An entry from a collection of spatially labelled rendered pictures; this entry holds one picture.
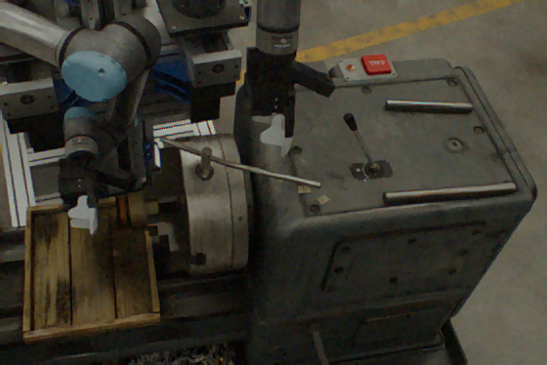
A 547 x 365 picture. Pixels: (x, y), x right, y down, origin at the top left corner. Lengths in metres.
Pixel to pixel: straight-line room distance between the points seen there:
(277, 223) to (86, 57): 0.50
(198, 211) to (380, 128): 0.45
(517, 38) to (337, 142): 2.74
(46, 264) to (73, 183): 0.25
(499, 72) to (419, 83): 2.20
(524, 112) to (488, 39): 0.57
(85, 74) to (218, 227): 0.41
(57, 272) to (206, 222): 0.46
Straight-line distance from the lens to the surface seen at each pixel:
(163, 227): 1.46
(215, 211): 1.37
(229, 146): 1.43
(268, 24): 1.13
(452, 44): 3.89
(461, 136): 1.55
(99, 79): 1.38
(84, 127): 1.65
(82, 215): 1.51
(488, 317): 2.83
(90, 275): 1.67
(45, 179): 2.74
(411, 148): 1.48
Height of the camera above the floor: 2.31
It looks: 51 degrees down
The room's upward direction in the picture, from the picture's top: 8 degrees clockwise
